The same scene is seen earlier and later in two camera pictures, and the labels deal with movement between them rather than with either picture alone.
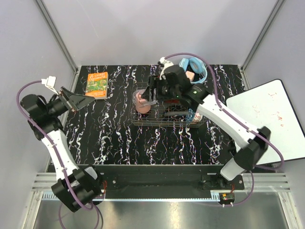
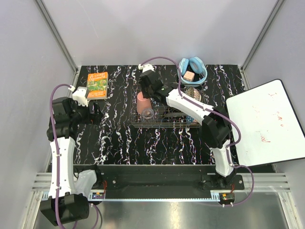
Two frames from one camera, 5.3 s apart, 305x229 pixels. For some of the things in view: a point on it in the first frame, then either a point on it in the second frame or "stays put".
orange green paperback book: (97, 85) stays put
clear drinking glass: (142, 105) → (147, 115)
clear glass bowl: (177, 113) stays put
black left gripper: (67, 101) → (95, 118)
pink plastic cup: (142, 105) stays put
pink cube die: (190, 75) stays put
